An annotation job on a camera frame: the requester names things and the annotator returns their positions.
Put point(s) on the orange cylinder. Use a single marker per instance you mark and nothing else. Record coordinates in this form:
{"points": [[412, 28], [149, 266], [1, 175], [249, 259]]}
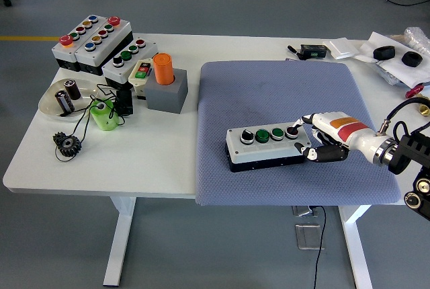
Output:
{"points": [[163, 69]]}

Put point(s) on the grey-blue textured mat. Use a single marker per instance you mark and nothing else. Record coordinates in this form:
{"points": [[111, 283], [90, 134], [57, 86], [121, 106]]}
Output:
{"points": [[262, 94]]}

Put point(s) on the beige red-green switch box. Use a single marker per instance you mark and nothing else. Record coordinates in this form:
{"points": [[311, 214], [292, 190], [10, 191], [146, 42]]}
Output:
{"points": [[141, 70]]}

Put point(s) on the black cylindrical capacitor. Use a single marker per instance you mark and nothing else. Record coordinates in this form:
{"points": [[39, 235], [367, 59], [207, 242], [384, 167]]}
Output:
{"points": [[64, 101], [73, 90]]}

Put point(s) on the five-button box with mushroom button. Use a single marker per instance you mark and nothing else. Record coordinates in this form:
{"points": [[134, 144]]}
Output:
{"points": [[111, 35], [62, 50]]}

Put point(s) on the white table leg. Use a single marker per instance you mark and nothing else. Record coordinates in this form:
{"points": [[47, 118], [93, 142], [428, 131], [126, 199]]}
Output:
{"points": [[359, 252], [117, 242]]}

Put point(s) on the green plastic cylinder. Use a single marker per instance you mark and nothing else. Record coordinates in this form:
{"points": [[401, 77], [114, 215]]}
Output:
{"points": [[104, 117]]}

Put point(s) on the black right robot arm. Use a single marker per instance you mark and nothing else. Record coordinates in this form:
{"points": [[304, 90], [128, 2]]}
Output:
{"points": [[408, 149]]}

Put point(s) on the yellow floor tape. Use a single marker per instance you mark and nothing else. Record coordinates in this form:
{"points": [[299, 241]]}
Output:
{"points": [[27, 38]]}

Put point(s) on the clear shallow dish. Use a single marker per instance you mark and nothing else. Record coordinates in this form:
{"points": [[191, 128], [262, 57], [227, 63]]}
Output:
{"points": [[48, 102]]}

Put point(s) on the black metal gear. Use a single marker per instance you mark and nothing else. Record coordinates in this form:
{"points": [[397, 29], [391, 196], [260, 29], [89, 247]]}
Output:
{"points": [[69, 144]]}

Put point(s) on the white foam sheet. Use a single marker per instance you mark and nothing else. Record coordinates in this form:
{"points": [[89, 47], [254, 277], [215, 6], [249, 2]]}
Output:
{"points": [[403, 74]]}

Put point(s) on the metal floor socket lid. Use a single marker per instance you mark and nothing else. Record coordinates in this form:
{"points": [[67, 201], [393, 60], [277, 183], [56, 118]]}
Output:
{"points": [[307, 237]]}

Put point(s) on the small black tool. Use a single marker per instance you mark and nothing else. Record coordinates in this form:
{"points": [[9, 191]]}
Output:
{"points": [[293, 50]]}

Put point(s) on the small black device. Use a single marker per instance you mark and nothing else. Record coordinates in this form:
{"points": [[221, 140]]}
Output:
{"points": [[125, 101]]}

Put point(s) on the clear bubble wrap bag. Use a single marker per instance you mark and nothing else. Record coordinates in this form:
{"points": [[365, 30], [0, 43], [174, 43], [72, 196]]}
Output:
{"points": [[418, 38]]}

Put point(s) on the clear plastic bag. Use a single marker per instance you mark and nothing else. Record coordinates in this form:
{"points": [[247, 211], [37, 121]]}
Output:
{"points": [[389, 74]]}

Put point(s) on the metal floor socket plate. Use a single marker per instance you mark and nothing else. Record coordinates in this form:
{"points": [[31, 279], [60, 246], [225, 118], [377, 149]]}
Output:
{"points": [[302, 211]]}

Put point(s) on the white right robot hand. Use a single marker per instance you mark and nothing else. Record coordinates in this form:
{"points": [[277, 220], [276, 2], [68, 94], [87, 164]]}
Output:
{"points": [[349, 131]]}

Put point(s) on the four-button control box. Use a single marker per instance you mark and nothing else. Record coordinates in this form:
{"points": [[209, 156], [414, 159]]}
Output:
{"points": [[112, 70], [265, 151]]}

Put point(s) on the black box with green label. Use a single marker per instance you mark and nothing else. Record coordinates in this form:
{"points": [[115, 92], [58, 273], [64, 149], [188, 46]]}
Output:
{"points": [[313, 51]]}

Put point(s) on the grey square block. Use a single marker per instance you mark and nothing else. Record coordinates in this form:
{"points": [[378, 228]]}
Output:
{"points": [[166, 95]]}

